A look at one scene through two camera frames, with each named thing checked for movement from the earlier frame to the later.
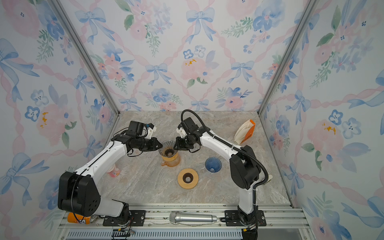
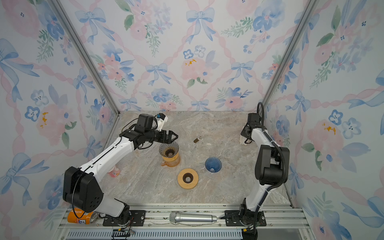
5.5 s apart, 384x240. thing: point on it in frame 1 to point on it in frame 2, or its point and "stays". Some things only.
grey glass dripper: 167,149 stays
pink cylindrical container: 113,171 stays
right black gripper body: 184,144 to 243,132
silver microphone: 178,217 stays
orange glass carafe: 172,161 stays
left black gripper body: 147,145 to 159,137
